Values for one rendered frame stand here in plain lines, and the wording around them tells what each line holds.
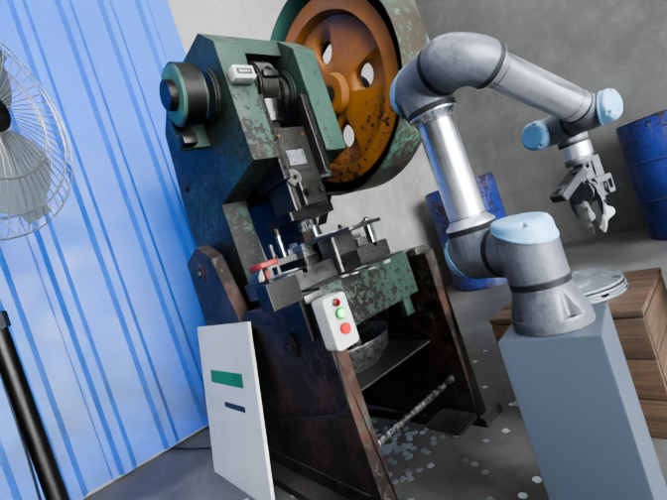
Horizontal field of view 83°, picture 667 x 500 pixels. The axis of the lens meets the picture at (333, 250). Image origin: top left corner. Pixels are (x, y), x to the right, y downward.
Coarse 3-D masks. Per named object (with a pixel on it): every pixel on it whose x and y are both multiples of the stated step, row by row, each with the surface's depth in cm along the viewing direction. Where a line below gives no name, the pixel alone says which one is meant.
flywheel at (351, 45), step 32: (320, 0) 146; (352, 0) 135; (288, 32) 164; (320, 32) 155; (352, 32) 143; (384, 32) 129; (320, 64) 160; (352, 64) 147; (384, 64) 132; (352, 96) 151; (384, 96) 140; (352, 128) 156; (384, 128) 140; (352, 160) 160
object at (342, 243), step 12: (348, 228) 109; (312, 240) 123; (324, 240) 122; (336, 240) 120; (348, 240) 123; (324, 252) 123; (336, 252) 120; (348, 252) 122; (336, 264) 120; (348, 264) 122; (360, 264) 125
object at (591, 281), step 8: (576, 272) 133; (584, 272) 131; (592, 272) 128; (600, 272) 124; (608, 272) 122; (616, 272) 119; (576, 280) 123; (584, 280) 120; (592, 280) 119; (600, 280) 117; (608, 280) 114; (616, 280) 112; (584, 288) 115; (592, 288) 112; (600, 288) 108
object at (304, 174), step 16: (288, 128) 129; (288, 144) 128; (304, 144) 132; (288, 160) 127; (304, 160) 130; (304, 176) 129; (272, 192) 132; (288, 192) 125; (304, 192) 124; (320, 192) 128; (288, 208) 127
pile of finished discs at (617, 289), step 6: (618, 276) 117; (624, 276) 114; (624, 282) 111; (612, 288) 109; (618, 288) 110; (624, 288) 109; (594, 294) 109; (600, 294) 107; (606, 294) 109; (612, 294) 107; (618, 294) 108; (594, 300) 107; (600, 300) 107
